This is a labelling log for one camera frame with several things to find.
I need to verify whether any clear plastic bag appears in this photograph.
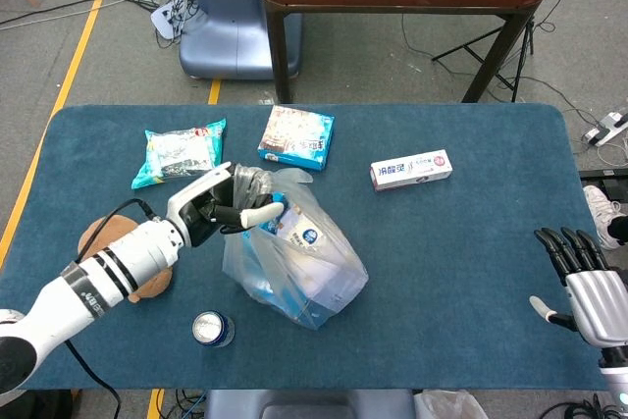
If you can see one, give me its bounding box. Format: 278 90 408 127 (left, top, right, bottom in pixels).
221 163 371 333
413 389 490 419

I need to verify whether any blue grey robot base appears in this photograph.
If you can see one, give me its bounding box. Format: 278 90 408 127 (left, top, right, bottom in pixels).
178 0 303 81

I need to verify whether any black tripod stand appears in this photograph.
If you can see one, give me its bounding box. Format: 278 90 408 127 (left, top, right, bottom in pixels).
430 0 576 104

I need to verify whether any white sneaker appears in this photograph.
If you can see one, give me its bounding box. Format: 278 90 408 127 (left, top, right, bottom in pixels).
582 183 627 251

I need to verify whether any blue white drink can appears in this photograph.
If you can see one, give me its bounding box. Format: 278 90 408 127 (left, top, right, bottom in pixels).
191 310 236 349

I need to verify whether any brown plush toy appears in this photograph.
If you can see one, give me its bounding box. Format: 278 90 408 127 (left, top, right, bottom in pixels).
78 216 175 304

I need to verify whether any crumpled clear plastic bag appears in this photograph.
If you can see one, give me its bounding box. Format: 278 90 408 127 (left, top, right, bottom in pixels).
413 389 490 419

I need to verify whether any blue biscuit box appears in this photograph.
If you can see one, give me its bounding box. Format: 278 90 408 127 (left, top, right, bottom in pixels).
256 104 337 173

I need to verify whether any grey robot torso base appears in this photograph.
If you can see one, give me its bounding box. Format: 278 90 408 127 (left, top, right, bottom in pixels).
202 388 418 419

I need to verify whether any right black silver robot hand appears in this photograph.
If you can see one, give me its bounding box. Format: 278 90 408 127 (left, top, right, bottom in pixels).
528 226 628 348

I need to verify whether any white multi socket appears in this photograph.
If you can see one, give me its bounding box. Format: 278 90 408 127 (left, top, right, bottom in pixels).
148 0 186 41

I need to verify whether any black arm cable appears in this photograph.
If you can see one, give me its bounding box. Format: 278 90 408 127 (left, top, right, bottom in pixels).
65 198 164 419

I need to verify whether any pink white toothpaste box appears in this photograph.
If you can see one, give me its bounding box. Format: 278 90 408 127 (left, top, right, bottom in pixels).
369 148 454 193

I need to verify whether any teal snack packet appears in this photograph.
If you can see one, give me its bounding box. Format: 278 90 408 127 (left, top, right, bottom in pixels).
130 117 228 191

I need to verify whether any white power strip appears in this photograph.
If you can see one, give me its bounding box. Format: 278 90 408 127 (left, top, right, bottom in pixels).
582 111 628 148

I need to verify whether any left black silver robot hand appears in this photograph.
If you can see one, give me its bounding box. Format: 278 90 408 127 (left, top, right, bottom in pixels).
165 160 287 249

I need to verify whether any white blue printed pack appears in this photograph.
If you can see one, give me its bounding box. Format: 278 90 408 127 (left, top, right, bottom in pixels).
258 204 345 295

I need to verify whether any blue Oreo cookie box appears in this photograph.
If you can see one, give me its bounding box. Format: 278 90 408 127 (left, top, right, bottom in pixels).
244 232 344 331

